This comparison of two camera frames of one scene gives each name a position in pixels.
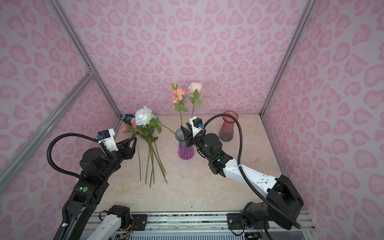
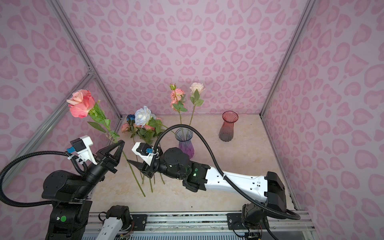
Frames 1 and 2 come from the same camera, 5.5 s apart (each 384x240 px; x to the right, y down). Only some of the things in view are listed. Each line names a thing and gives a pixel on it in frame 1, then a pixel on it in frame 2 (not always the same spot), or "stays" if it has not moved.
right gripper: x=188 y=136 -> x=143 y=167
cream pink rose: x=195 y=88 stays
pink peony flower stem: x=179 y=100 stays
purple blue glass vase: x=184 y=152 stays
